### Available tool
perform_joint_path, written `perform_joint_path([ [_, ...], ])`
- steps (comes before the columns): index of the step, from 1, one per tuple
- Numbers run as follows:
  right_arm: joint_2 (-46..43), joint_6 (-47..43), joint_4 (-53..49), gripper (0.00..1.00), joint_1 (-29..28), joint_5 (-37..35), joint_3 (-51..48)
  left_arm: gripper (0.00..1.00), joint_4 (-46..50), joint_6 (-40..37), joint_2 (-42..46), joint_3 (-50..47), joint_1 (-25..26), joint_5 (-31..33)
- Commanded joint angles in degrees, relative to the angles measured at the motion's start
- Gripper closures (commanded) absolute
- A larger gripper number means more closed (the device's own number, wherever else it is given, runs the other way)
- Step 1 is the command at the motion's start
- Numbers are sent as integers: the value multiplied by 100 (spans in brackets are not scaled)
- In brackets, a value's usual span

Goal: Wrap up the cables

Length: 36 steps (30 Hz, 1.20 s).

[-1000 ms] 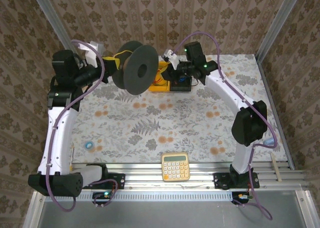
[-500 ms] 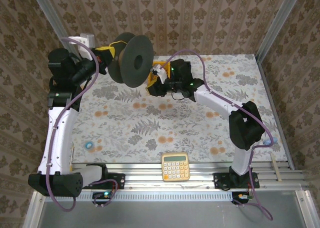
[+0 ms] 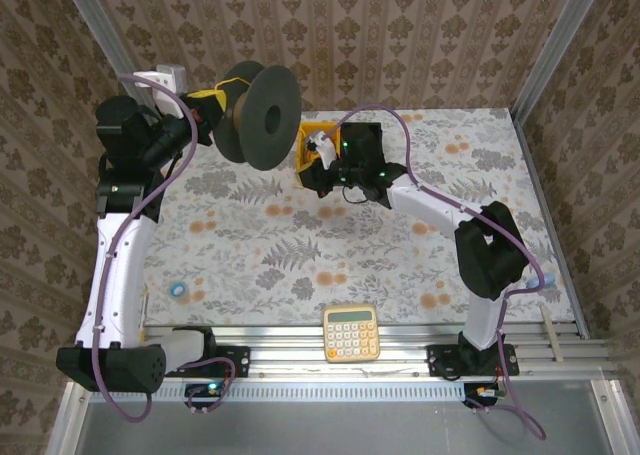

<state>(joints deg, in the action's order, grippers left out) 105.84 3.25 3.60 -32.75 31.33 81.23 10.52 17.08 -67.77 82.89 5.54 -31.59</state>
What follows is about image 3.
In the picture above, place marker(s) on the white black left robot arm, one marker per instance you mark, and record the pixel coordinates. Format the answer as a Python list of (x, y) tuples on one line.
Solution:
[(120, 275)]

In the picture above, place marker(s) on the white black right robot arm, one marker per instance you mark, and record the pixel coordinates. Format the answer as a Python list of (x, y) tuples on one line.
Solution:
[(425, 210)]

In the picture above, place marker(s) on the yellow plastic bin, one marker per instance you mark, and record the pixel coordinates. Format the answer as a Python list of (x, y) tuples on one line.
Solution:
[(303, 140)]

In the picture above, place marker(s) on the black plastic bin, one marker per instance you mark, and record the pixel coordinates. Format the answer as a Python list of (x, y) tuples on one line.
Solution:
[(377, 135)]

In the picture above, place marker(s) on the yellow calculator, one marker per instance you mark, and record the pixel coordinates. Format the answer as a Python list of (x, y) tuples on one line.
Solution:
[(351, 335)]

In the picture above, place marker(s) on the small blue tape roll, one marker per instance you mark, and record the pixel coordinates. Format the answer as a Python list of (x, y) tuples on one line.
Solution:
[(177, 290)]

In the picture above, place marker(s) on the light blue cylinder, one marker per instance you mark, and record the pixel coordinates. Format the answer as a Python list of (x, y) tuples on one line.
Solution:
[(549, 279)]

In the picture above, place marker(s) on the grey metal panel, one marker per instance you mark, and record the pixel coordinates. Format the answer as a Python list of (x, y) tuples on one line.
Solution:
[(325, 430)]

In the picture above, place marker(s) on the aluminium frame post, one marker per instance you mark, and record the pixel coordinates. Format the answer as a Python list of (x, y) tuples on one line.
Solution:
[(100, 30), (555, 50)]

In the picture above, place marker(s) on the aluminium mounting rail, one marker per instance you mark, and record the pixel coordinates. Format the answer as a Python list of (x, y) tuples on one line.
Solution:
[(300, 335)]

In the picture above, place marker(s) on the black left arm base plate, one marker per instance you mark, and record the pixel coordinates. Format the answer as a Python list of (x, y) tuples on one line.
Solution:
[(235, 361)]

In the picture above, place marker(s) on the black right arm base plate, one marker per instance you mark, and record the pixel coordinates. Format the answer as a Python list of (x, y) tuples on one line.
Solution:
[(440, 361)]

